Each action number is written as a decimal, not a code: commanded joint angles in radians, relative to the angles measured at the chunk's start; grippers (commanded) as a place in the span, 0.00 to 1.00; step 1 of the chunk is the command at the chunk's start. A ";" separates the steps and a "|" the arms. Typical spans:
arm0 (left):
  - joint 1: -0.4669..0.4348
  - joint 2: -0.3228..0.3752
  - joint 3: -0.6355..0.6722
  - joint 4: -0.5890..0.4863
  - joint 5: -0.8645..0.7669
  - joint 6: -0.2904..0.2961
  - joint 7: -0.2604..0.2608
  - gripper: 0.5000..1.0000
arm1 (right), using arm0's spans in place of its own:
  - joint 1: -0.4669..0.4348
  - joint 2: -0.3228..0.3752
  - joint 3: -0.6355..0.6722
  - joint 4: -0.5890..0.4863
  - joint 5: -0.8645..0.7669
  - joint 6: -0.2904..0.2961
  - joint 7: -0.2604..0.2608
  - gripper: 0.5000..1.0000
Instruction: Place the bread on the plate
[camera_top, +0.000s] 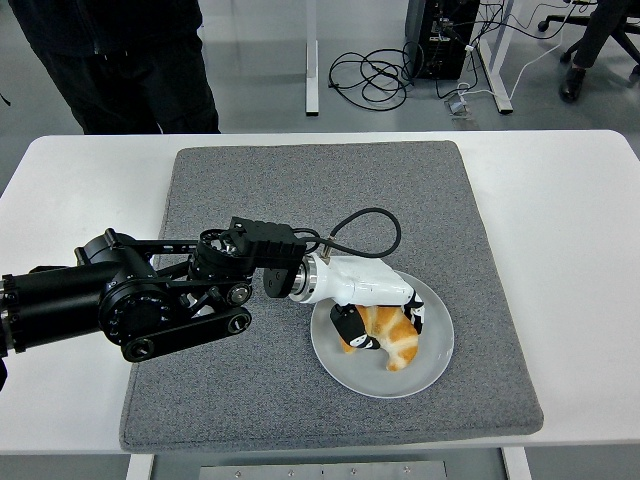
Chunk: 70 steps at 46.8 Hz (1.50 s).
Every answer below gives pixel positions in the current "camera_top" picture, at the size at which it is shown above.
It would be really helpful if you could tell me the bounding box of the white table leg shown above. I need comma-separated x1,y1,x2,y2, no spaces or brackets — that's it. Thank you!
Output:
501,446,532,480
124,452,155,480

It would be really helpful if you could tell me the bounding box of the black computer tower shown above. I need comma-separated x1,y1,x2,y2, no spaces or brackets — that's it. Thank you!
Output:
404,0,482,81

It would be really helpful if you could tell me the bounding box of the coiled black cable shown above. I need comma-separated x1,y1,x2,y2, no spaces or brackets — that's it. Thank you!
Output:
328,47,417,111

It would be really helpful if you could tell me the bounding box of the seated person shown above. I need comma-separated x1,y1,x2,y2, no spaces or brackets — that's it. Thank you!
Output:
558,0,634,104

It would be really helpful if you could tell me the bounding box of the standing person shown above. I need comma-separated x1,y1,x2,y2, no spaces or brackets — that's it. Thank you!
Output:
0,0,222,135

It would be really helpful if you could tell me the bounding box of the metal floor socket box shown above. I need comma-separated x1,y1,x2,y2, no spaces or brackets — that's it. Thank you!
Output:
443,94,480,132

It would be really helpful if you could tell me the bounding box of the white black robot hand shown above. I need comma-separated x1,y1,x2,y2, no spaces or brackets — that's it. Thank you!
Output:
299,254,427,352

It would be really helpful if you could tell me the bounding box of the white desk leg with foot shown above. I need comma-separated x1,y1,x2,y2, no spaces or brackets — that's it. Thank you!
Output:
304,0,320,117
472,0,516,115

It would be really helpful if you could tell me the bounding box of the white cable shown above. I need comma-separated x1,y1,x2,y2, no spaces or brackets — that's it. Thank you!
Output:
457,0,589,101

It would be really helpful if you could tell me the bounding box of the pale blue round plate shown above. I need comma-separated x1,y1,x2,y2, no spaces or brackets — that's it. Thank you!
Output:
310,269,456,400

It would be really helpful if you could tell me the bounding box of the golden croissant bread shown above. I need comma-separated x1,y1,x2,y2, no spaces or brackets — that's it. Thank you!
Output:
338,304,420,374

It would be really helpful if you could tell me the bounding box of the black office chair base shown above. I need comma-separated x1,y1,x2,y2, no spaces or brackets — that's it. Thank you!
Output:
537,0,640,76

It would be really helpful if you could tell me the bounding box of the grey metal plate with screws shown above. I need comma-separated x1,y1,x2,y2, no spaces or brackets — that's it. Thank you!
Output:
198,460,449,480

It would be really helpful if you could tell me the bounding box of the grey fabric mat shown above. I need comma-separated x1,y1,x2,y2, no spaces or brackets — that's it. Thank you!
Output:
118,140,545,454

